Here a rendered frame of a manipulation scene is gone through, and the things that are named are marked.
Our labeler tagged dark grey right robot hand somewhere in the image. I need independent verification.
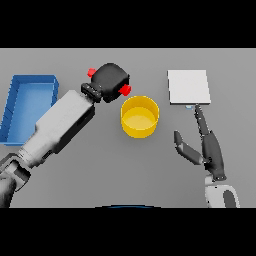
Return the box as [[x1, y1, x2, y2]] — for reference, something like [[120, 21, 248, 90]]
[[173, 103, 228, 183]]

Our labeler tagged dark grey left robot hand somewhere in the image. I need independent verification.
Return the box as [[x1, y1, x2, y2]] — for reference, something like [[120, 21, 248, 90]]
[[80, 62, 131, 104]]

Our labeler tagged red beaker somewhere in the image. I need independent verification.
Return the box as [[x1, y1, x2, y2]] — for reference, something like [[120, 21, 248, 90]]
[[87, 67, 132, 97]]

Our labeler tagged yellow bowl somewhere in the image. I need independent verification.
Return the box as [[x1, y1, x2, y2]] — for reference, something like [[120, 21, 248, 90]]
[[120, 95, 161, 139]]

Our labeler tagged pale square measuring scale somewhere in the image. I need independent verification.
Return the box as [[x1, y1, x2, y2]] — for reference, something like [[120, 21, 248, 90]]
[[167, 69, 212, 110]]

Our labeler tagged blue tray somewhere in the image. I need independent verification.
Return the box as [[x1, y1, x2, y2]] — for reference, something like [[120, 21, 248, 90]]
[[0, 74, 60, 147]]

